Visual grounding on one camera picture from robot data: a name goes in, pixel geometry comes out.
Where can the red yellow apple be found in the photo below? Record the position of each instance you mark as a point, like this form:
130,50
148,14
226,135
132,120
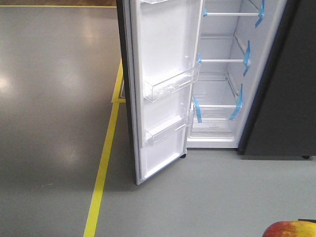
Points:
299,228

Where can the fridge door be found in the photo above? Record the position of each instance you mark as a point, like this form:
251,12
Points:
159,53

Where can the dark grey fridge body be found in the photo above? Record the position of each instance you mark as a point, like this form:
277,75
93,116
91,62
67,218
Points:
263,52

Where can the lower clear door bin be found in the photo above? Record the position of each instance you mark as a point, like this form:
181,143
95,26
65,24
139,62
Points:
166,129

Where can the clear door bin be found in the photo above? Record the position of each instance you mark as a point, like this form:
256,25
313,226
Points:
153,1
158,88
166,129

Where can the middle clear door bin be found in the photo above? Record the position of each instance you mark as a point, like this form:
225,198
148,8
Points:
158,88

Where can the clear crisper drawer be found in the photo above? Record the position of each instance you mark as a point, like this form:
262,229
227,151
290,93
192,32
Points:
215,119

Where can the upper clear door bin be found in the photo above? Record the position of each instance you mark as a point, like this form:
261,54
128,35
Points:
153,1

